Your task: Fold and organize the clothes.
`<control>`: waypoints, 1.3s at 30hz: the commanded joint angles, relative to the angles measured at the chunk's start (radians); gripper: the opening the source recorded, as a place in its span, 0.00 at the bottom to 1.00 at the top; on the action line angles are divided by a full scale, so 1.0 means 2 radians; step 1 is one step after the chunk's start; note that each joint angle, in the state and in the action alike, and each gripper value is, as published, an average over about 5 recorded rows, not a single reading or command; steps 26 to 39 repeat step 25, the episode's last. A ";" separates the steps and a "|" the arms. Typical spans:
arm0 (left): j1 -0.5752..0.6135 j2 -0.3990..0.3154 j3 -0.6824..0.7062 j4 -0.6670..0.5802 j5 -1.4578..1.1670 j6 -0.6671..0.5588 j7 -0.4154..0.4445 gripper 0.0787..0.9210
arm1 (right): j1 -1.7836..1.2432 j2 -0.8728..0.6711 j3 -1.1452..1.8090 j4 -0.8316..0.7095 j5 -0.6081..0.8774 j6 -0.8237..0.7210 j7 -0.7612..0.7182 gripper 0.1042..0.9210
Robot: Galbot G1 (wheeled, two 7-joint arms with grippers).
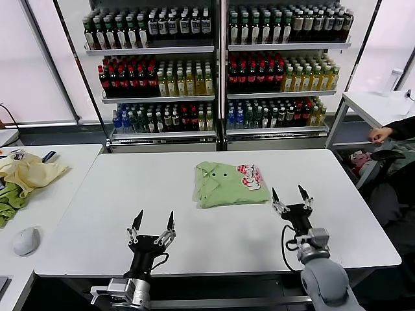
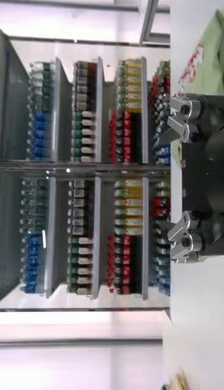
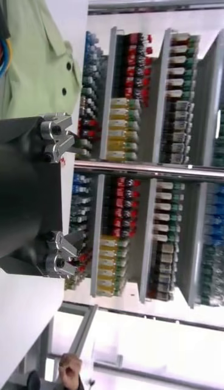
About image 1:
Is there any black beverage display shelf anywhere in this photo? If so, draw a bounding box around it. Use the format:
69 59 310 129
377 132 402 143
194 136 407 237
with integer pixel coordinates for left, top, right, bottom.
53 0 224 154
222 0 383 152

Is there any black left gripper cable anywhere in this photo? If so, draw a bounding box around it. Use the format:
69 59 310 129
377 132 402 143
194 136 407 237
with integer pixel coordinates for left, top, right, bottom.
149 252 171 271

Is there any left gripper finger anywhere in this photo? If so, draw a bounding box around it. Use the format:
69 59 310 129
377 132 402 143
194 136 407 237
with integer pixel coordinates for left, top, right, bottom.
154 210 178 246
126 209 145 245

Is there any bare hand with black sleeve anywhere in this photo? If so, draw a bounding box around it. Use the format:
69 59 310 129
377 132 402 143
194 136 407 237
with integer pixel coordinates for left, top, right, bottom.
368 126 394 144

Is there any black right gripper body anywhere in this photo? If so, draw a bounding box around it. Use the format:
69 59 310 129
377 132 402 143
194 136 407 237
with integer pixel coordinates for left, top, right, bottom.
279 204 314 233

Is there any white metal-framed side table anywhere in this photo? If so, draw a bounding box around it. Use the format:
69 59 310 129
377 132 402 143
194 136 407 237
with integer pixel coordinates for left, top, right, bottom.
325 90 415 153

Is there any grey computer mouse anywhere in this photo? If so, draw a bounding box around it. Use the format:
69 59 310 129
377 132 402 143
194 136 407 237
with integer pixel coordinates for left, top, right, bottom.
13 226 42 257

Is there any green-capped dark tea bottle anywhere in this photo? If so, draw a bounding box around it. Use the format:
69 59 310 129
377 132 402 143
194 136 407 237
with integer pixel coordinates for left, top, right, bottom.
239 12 251 45
282 12 294 44
229 12 240 45
105 16 117 50
250 12 262 45
126 16 139 49
93 17 106 50
261 12 273 45
272 12 283 45
137 15 149 49
115 16 128 50
82 17 95 50

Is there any light green polo shirt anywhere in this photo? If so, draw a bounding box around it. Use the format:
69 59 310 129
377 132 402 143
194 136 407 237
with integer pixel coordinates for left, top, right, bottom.
193 161 272 209

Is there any dark bottle with beige label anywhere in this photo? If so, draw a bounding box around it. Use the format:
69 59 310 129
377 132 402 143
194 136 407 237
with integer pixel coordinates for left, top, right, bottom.
344 9 355 41
324 9 336 42
303 10 315 42
293 10 305 42
314 9 326 42
335 9 345 41

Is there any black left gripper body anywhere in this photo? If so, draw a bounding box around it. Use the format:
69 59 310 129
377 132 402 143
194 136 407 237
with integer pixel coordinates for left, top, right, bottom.
128 235 171 277

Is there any pink red packaged item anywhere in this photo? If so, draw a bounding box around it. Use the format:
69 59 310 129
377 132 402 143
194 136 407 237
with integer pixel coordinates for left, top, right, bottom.
349 150 372 174

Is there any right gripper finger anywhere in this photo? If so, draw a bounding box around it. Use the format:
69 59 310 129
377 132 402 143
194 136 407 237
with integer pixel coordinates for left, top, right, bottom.
271 187 291 216
298 184 314 209

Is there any dark bottle with navy label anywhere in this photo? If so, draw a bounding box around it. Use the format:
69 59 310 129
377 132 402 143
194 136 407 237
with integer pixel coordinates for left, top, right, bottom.
201 11 212 41
168 12 180 41
179 12 191 41
148 12 160 41
158 12 169 41
190 11 202 41

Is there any black blue striped object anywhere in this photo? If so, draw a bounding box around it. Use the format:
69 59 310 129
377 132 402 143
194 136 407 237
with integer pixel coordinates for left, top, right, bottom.
41 150 61 163

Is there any pale yellow garment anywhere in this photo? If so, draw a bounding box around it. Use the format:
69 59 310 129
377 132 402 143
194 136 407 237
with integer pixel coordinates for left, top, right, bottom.
0 152 71 199

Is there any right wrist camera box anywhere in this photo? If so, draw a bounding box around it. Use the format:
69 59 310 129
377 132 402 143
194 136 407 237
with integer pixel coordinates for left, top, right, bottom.
304 227 330 252

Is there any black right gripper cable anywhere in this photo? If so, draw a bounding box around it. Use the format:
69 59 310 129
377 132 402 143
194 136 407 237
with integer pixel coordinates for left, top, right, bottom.
280 223 304 271

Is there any seated person dark clothing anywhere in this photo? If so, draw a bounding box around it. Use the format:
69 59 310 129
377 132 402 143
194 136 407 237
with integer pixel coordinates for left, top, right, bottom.
366 161 415 250

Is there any lime green garment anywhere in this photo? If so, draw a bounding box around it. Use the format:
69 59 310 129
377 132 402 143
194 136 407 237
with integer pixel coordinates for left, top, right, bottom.
0 181 29 229

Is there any red-capped cola bottle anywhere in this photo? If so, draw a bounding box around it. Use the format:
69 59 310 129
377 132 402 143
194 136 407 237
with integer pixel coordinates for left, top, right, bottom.
109 64 119 97
146 64 157 97
246 63 257 93
99 64 110 97
265 63 276 92
275 63 285 92
118 64 128 97
256 63 267 93
237 63 248 93
228 63 239 93
127 64 137 97
136 64 147 97

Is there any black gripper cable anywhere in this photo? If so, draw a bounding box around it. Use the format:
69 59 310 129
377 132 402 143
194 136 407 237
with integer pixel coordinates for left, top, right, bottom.
149 252 171 271
280 223 304 271

